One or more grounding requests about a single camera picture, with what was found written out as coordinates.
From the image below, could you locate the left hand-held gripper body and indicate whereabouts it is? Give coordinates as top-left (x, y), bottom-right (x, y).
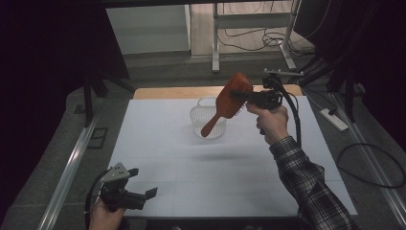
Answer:
top-left (100, 162), bottom-right (144, 213)

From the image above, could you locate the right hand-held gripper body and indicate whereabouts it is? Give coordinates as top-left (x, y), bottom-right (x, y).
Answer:
top-left (252, 68), bottom-right (305, 111)

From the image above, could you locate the brown wooden hairbrush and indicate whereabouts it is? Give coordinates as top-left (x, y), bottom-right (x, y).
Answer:
top-left (200, 72), bottom-right (255, 139)

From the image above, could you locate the white plastic mesh basket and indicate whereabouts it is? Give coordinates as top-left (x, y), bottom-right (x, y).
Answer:
top-left (190, 96), bottom-right (229, 140)

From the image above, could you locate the person's right hand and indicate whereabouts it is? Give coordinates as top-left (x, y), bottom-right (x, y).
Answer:
top-left (245, 103), bottom-right (290, 147)

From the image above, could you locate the person's left hand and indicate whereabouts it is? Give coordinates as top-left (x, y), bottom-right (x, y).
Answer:
top-left (88, 197), bottom-right (127, 230)

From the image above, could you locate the white table cover sheet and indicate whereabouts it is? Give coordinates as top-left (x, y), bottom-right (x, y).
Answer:
top-left (108, 95), bottom-right (359, 219)

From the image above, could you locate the dark floor socket plate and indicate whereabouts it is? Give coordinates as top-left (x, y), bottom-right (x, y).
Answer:
top-left (87, 126), bottom-right (109, 150)

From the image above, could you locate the light wooden table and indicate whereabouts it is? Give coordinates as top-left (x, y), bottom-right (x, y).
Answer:
top-left (132, 83), bottom-right (304, 101)

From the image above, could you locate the white power strip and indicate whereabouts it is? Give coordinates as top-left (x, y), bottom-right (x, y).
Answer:
top-left (320, 107), bottom-right (350, 132)

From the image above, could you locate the black metal stand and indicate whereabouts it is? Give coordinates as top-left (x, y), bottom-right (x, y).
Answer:
top-left (80, 72), bottom-right (136, 128)
top-left (286, 54), bottom-right (367, 124)

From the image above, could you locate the pale grey cabinet panel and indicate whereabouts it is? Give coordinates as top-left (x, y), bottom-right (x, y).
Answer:
top-left (105, 4), bottom-right (192, 56)

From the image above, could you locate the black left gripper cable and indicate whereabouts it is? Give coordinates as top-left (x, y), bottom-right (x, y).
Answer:
top-left (83, 168), bottom-right (112, 230)

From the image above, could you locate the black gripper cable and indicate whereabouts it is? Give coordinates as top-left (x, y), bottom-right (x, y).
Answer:
top-left (83, 168), bottom-right (112, 230)
top-left (273, 78), bottom-right (304, 149)

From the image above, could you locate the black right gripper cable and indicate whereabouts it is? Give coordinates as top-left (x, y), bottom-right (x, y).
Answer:
top-left (273, 78), bottom-right (304, 149)

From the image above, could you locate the white power strip cable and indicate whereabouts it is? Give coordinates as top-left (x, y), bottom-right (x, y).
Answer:
top-left (300, 86), bottom-right (324, 112)

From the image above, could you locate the silver metal floor rail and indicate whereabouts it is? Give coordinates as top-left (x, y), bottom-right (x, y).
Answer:
top-left (36, 114), bottom-right (103, 230)
top-left (328, 92), bottom-right (406, 227)

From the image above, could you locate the white metal desk frame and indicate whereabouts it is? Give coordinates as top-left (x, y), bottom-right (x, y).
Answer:
top-left (212, 0), bottom-right (303, 74)

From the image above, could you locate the tangle of black floor cables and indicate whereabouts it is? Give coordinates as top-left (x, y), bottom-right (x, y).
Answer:
top-left (217, 27), bottom-right (316, 58)

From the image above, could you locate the black looped floor cable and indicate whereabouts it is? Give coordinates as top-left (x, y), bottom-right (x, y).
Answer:
top-left (336, 142), bottom-right (406, 190)

